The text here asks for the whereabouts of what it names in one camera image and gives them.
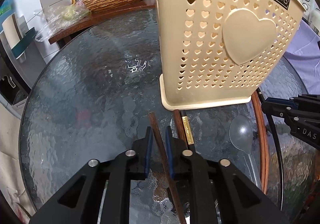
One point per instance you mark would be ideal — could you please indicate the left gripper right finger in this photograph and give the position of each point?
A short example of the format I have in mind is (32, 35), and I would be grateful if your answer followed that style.
(219, 192)

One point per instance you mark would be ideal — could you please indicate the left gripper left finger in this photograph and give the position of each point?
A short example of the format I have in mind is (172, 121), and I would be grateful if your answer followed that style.
(100, 191)

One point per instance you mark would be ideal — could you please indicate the brown wooden chopstick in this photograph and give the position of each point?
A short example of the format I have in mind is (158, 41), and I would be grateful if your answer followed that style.
(171, 183)
(179, 126)

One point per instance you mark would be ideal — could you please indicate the black gold-banded chopstick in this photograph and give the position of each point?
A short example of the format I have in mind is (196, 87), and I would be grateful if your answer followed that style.
(187, 129)

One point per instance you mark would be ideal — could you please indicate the long reddish wooden chopstick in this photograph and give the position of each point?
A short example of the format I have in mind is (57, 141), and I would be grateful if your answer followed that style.
(263, 143)

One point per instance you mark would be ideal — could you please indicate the purple floral cloth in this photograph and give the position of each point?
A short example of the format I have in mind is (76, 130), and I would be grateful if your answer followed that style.
(303, 54)

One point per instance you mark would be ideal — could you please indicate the clear plastic spoon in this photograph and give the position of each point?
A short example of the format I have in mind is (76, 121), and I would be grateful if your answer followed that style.
(241, 136)

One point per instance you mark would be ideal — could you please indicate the beige perforated utensil holder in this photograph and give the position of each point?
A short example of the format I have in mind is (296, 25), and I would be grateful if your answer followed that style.
(218, 52)

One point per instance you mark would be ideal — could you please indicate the water dispenser machine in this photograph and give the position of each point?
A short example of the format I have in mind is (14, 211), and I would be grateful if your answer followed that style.
(14, 89)

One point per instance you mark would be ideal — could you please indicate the clear plastic bag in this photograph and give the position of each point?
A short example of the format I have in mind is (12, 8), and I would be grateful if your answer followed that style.
(58, 18)

